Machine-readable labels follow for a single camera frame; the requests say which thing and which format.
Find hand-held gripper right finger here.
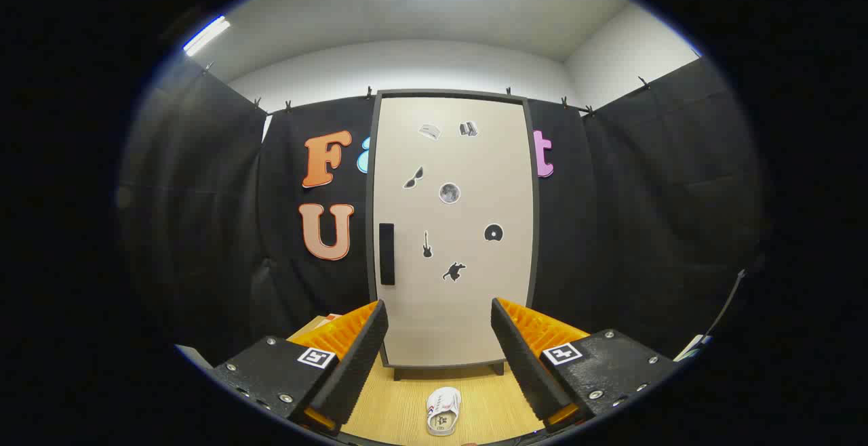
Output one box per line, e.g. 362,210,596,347
491,297,679,433

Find narrow ceiling light strip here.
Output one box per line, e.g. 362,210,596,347
183,16,231,56

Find white flat object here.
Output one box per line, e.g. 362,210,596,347
675,335,713,362

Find row of black cloth clips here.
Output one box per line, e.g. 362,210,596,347
202,60,652,116

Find dark grey shoe cabinet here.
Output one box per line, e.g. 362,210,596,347
365,89,541,382

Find thin dark cable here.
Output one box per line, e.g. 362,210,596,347
705,270,747,338

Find black backdrop cloth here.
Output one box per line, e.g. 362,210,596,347
119,53,767,365

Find white shoe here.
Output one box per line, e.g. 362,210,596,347
426,386,462,437

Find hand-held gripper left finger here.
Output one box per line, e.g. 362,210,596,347
210,299,389,433

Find beige shoe cabinet door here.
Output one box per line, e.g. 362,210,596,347
373,97,534,367

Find black door handle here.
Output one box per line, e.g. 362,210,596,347
379,223,395,286

